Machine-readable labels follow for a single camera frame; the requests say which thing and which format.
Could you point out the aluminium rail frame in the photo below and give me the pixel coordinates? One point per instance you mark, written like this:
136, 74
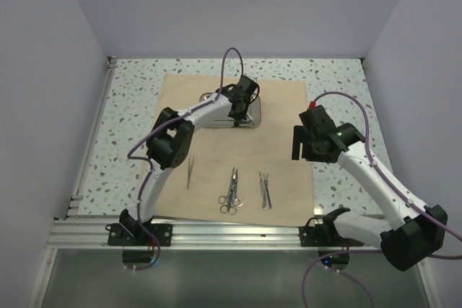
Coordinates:
209, 264

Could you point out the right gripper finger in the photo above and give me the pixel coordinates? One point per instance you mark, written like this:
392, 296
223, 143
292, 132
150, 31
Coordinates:
308, 154
297, 142

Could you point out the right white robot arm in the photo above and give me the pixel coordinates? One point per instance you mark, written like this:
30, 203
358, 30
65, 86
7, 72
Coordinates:
410, 230

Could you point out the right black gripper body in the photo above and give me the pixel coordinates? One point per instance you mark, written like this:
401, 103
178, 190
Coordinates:
310, 140

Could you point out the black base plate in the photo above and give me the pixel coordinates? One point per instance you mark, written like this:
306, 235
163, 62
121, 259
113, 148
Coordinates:
324, 235
118, 236

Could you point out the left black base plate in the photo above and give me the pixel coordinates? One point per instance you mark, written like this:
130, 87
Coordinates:
118, 236

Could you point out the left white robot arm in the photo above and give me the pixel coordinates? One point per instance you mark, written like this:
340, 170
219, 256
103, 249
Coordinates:
167, 145

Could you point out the steel hemostat clamp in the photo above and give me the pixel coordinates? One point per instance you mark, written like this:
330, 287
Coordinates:
223, 205

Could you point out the steel scalpel handle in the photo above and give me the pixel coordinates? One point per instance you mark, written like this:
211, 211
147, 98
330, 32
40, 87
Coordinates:
263, 192
268, 202

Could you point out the steel scissors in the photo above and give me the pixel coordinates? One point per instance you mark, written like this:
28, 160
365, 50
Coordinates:
235, 187

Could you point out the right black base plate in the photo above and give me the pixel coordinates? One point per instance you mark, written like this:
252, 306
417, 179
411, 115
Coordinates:
324, 235

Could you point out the steel instrument tray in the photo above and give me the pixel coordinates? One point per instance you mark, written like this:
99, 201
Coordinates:
251, 120

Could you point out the steel forceps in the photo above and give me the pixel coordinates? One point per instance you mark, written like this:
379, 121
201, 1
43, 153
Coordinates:
189, 172

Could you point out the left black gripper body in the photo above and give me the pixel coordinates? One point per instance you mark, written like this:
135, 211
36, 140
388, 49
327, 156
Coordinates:
242, 115

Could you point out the beige cloth wrap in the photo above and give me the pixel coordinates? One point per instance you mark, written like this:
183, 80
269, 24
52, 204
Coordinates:
266, 149

